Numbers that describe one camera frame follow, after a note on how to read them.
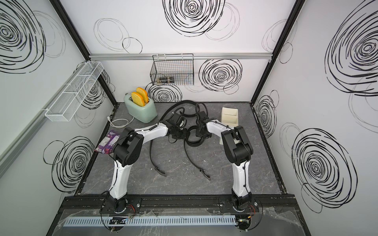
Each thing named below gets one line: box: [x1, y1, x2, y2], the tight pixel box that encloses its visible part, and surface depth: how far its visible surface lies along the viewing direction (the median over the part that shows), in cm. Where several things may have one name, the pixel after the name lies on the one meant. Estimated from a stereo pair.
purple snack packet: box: [94, 129, 121, 154], surface depth 89 cm
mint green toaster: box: [124, 92, 158, 123], surface depth 102 cm
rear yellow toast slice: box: [135, 87, 150, 104], surface depth 98 cm
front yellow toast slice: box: [130, 91, 146, 107], surface depth 96 cm
